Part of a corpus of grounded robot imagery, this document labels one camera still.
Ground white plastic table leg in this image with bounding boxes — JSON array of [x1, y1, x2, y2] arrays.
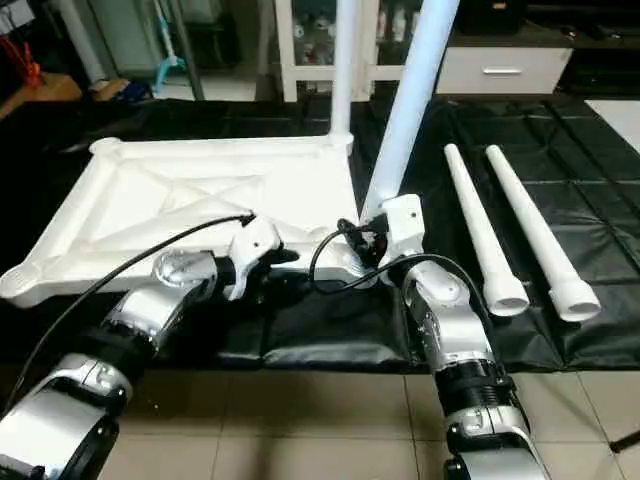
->
[[328, 0, 363, 147], [443, 143, 531, 319], [356, 0, 462, 227], [484, 144, 603, 324]]

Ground white drawer unit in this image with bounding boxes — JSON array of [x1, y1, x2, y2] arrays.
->
[[436, 40, 576, 97]]

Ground black speaker box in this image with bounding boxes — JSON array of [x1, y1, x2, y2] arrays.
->
[[460, 0, 541, 37]]

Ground brown wooden desk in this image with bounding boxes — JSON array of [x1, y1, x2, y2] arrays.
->
[[0, 72, 83, 123]]

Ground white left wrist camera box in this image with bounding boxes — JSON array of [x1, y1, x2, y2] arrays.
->
[[222, 216, 285, 303]]

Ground black work mat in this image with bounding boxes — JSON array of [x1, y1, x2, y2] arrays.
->
[[0, 95, 640, 373]]

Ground white glass-door cabinet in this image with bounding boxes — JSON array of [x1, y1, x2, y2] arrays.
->
[[274, 0, 461, 103]]

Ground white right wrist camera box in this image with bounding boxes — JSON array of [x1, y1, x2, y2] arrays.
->
[[378, 194, 429, 285]]

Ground white plastic table top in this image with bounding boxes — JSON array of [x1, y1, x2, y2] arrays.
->
[[0, 133, 385, 309]]

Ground red cables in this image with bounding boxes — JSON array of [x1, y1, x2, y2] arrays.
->
[[0, 35, 43, 89]]

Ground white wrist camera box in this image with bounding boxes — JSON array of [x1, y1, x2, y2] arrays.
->
[[378, 194, 429, 285], [222, 216, 285, 303]]

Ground teal long-handled dustpan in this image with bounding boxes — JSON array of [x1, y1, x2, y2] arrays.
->
[[150, 0, 189, 91]]

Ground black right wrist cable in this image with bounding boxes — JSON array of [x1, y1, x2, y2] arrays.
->
[[308, 220, 497, 346]]

